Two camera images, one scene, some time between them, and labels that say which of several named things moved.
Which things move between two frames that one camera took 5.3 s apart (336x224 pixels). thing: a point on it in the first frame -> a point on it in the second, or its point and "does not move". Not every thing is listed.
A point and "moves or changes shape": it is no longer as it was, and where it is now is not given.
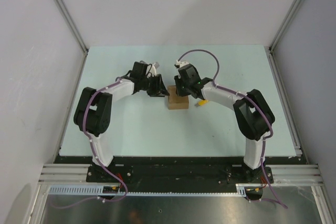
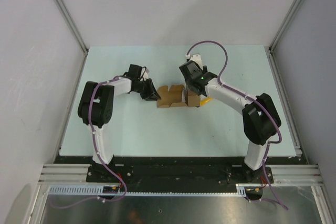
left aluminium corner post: [64, 10] does not move
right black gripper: [178, 80] -> [205, 71]
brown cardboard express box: [175, 102] moves or changes shape
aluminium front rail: [283, 174] does not move
